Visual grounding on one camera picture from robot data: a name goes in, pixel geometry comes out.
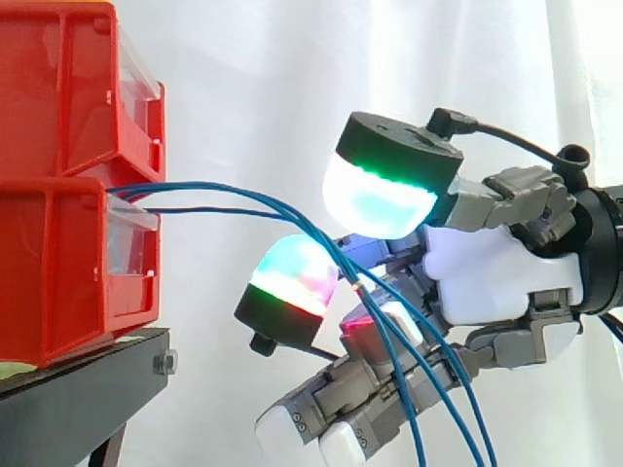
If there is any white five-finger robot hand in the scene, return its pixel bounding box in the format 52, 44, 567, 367
234, 110, 585, 467

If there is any black stand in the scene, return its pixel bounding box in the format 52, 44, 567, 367
0, 327, 179, 467

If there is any red bin with clear plate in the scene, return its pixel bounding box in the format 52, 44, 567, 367
0, 0, 166, 185
0, 175, 163, 370

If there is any thin black cable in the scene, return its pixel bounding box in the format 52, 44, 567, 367
426, 107, 592, 194

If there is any blue cable bundle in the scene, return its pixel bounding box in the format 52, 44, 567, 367
102, 181, 498, 467

